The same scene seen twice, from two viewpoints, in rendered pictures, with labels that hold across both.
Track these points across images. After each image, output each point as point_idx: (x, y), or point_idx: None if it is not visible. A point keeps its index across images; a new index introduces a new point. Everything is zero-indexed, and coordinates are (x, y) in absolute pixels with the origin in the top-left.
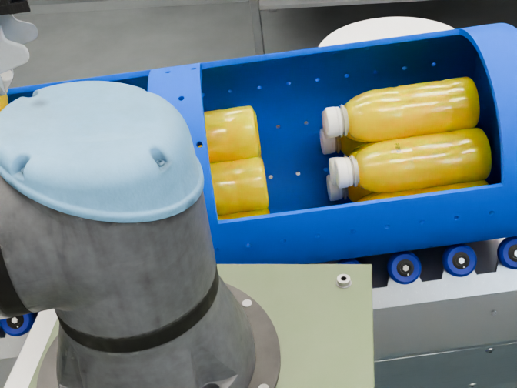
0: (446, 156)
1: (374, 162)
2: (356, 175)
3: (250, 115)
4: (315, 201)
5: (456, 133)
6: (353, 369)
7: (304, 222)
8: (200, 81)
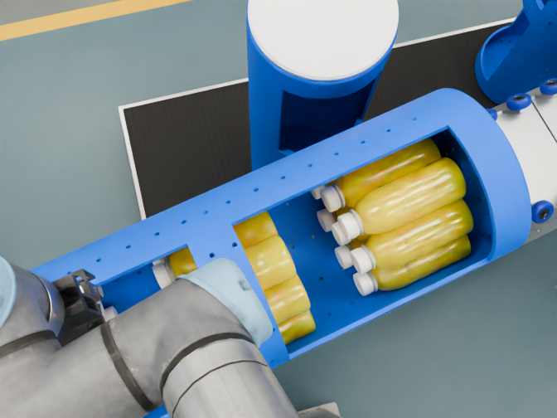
0: (443, 238)
1: (389, 259)
2: (375, 267)
3: (288, 259)
4: (307, 223)
5: (447, 213)
6: None
7: (351, 330)
8: (251, 267)
